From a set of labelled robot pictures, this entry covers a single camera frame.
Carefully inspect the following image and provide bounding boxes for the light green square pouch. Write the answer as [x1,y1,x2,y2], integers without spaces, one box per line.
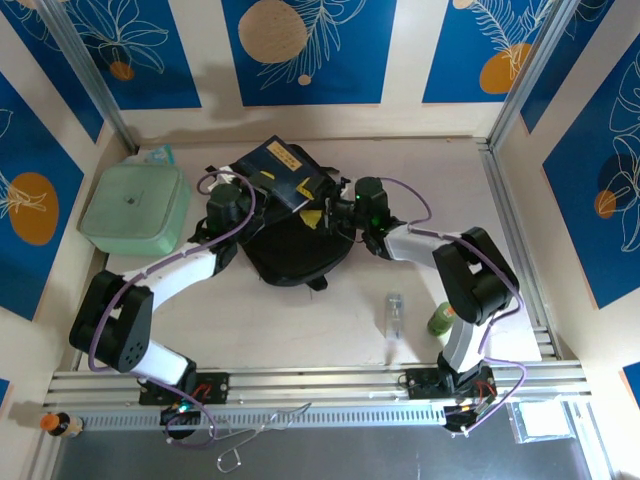
[77,163,194,256]

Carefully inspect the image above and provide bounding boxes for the white square plate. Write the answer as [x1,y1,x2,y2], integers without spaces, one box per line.
[512,399,576,444]

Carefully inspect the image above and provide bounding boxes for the bent metal wire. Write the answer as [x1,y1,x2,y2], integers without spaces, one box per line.
[215,402,314,474]

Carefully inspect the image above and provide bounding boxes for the brown bottle orange cap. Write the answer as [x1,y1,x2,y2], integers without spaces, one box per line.
[39,410,85,440]

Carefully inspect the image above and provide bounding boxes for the black fabric backpack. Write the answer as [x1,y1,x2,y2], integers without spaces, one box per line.
[192,143,359,292]

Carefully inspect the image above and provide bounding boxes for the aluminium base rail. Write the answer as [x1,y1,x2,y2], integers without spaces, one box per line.
[44,362,594,409]

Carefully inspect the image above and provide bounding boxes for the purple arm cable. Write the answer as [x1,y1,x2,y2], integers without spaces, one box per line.
[377,177,532,437]
[87,169,259,449]

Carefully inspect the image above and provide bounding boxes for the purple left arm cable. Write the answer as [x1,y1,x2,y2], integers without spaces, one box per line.
[87,169,259,449]

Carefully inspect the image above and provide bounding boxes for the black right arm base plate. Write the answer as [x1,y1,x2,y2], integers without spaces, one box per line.
[405,367,499,402]

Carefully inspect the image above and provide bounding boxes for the aluminium side rail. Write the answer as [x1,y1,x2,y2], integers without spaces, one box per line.
[478,138,559,359]

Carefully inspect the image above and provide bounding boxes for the green drink bottle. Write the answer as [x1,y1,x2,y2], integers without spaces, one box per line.
[426,301,459,338]

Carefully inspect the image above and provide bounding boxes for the teal white tissue pack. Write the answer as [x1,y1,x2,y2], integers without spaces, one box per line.
[134,143,179,167]

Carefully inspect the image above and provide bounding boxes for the grey slotted cable duct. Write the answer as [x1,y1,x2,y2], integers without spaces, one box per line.
[77,402,509,432]

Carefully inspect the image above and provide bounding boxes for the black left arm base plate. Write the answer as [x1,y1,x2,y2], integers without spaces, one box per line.
[138,370,231,407]

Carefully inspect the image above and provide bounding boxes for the blue hardcover book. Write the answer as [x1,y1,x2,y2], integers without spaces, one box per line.
[235,134,327,214]

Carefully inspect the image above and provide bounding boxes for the aluminium frame post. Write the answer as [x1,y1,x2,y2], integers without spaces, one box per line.
[37,0,140,153]
[487,0,581,147]

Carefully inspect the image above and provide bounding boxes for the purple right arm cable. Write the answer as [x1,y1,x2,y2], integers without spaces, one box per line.
[377,177,532,437]

